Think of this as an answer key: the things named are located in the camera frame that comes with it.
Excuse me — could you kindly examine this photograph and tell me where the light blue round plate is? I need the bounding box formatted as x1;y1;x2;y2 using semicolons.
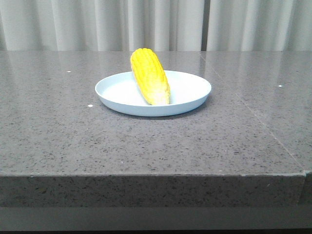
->
95;70;212;117

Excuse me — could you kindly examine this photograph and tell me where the yellow corn cob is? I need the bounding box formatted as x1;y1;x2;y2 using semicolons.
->
130;48;171;105

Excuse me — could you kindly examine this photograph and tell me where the white pleated curtain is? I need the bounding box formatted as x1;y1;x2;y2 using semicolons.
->
0;0;312;51

